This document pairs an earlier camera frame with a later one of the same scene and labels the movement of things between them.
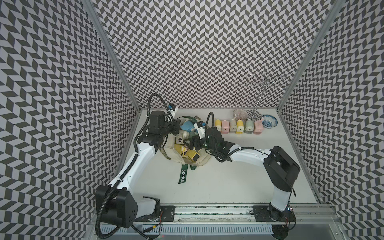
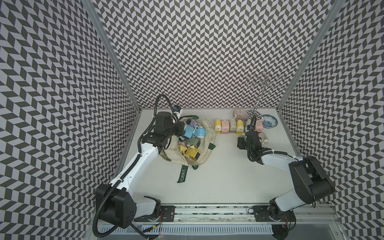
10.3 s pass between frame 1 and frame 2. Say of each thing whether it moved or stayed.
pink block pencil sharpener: stayed
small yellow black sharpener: stayed
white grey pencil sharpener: moved
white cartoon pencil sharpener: stayed
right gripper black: moved
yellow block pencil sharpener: stayed
